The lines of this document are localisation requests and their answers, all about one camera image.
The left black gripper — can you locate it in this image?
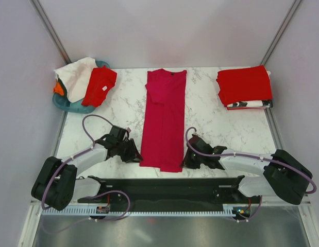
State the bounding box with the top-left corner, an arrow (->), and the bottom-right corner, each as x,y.
116,138 -> 143,164

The magenta polo shirt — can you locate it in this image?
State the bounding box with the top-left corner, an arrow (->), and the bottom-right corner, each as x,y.
140,69 -> 187,173

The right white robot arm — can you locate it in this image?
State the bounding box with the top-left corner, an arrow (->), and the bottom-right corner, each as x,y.
181,135 -> 312,205

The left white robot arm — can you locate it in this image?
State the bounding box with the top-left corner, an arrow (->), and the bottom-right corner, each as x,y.
31,126 -> 143,211

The red t shirt in basket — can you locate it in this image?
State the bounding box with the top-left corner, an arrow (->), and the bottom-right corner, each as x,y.
81,66 -> 117,108

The teal laundry basket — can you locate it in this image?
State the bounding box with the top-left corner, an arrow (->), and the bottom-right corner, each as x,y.
52,60 -> 110,114

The white t shirt in basket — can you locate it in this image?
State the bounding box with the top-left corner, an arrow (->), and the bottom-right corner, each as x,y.
54,57 -> 97,103

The orange garment in basket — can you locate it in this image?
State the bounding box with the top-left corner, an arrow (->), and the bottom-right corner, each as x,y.
53,81 -> 66,97

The folded red t shirt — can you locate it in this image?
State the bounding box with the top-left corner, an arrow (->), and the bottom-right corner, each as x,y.
216,65 -> 273,108

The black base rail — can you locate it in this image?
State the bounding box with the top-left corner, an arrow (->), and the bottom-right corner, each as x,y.
77,176 -> 260,211

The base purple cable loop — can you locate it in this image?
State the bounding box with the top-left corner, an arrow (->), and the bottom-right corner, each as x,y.
42,189 -> 132,234

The white slotted cable duct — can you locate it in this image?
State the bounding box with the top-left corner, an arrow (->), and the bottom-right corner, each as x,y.
41,204 -> 243,217

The left aluminium corner post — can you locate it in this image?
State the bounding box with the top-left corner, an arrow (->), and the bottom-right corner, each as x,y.
30,0 -> 71,64

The aluminium corner post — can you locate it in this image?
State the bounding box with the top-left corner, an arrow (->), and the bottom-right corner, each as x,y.
260,0 -> 304,66
30,0 -> 71,64

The right aluminium corner post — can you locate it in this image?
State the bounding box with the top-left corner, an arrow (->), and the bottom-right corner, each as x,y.
260,0 -> 304,66

